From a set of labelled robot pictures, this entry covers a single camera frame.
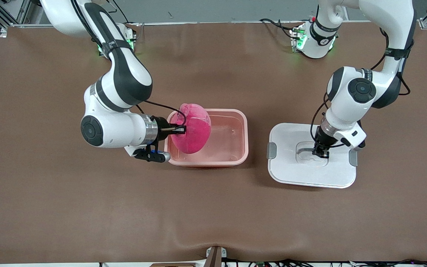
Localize pink plastic box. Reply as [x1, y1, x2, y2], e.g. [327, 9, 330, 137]
[163, 108, 249, 167]

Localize silver table edge rail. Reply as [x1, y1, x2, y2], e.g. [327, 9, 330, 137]
[11, 20, 421, 27]

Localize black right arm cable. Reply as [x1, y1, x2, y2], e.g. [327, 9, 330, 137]
[71, 0, 187, 128]

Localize white box lid grey clips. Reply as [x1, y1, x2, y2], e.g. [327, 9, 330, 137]
[267, 122, 358, 189]

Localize pink plush toy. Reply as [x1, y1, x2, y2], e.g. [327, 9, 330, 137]
[170, 103, 212, 154]

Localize wooden table clamp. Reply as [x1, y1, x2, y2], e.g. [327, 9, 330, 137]
[204, 245, 228, 267]

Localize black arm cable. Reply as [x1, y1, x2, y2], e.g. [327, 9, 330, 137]
[310, 28, 416, 149]
[71, 0, 187, 128]

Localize brown table mat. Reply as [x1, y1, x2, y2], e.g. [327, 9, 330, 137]
[0, 22, 427, 264]

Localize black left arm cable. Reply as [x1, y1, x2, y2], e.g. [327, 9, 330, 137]
[310, 28, 416, 149]

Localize aluminium frame struts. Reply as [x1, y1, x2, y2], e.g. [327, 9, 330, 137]
[0, 0, 47, 37]

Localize black left base cable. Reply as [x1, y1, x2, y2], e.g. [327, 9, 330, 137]
[259, 18, 296, 40]

